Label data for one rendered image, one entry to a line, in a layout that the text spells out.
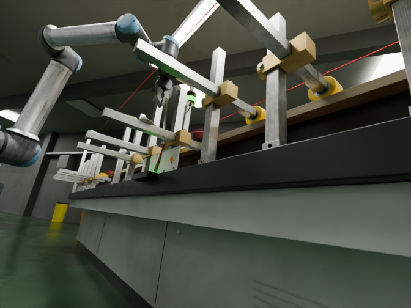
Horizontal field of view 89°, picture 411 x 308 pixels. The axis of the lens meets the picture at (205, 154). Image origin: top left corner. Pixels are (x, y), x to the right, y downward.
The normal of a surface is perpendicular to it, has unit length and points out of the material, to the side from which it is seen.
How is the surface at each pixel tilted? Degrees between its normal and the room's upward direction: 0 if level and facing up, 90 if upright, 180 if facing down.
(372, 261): 90
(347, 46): 90
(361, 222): 90
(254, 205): 90
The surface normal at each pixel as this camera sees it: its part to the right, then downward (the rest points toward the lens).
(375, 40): -0.34, -0.32
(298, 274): -0.78, -0.27
